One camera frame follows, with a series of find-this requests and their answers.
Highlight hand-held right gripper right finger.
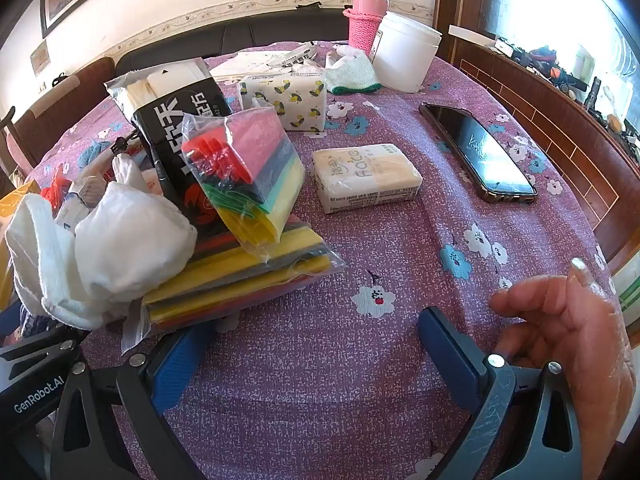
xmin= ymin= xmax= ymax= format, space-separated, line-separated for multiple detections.
xmin=417 ymin=306 xmax=583 ymax=480

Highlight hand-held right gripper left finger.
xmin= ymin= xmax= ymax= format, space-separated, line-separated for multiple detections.
xmin=49 ymin=325 xmax=216 ymax=480

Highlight flat pack of coloured cloths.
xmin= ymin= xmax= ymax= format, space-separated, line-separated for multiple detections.
xmin=120 ymin=212 xmax=348 ymax=356

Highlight white knit cloth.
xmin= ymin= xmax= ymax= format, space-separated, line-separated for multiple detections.
xmin=5 ymin=194 xmax=106 ymax=331

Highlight white plastic bag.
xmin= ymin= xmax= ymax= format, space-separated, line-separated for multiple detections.
xmin=75 ymin=152 xmax=198 ymax=311

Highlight red plastic packet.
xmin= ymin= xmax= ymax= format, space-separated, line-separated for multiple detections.
xmin=40 ymin=165 xmax=71 ymax=211

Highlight white facial tissue pack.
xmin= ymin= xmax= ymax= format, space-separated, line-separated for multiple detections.
xmin=312 ymin=143 xmax=424 ymax=215

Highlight small bag of coloured cloths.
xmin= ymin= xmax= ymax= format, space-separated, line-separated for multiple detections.
xmin=181 ymin=105 xmax=307 ymax=248

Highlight lemon print tissue pack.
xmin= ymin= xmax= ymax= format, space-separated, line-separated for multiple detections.
xmin=236 ymin=70 xmax=328 ymax=133

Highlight person's right hand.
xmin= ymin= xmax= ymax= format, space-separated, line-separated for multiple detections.
xmin=487 ymin=257 xmax=638 ymax=480

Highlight purple floral tablecloth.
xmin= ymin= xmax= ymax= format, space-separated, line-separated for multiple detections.
xmin=25 ymin=42 xmax=618 ymax=480

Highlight green and white carton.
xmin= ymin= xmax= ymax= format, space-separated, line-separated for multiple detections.
xmin=612 ymin=255 xmax=640 ymax=313

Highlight smartphone in clear case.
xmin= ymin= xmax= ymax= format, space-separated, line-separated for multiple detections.
xmin=419 ymin=102 xmax=540 ymax=204

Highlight brown wooden chair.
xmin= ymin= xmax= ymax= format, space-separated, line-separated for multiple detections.
xmin=15 ymin=56 xmax=117 ymax=171

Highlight green edged white cloth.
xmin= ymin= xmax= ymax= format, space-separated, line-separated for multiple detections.
xmin=325 ymin=55 xmax=383 ymax=96

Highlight windowsill clutter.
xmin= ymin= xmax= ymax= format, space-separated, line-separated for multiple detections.
xmin=492 ymin=35 xmax=640 ymax=161

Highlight white paper sheets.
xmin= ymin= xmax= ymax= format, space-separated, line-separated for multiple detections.
xmin=210 ymin=49 xmax=301 ymax=81

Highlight white plastic jar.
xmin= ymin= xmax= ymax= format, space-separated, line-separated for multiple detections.
xmin=371 ymin=11 xmax=443 ymax=94

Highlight pink thermos bottle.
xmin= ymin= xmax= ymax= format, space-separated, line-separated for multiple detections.
xmin=343 ymin=0 xmax=390 ymax=58

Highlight black sofa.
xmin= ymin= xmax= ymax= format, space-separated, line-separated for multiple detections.
xmin=115 ymin=7 xmax=381 ymax=76

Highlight window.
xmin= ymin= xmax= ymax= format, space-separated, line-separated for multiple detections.
xmin=487 ymin=0 xmax=640 ymax=91

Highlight small wall plaque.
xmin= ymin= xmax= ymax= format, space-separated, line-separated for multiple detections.
xmin=30 ymin=42 xmax=51 ymax=77

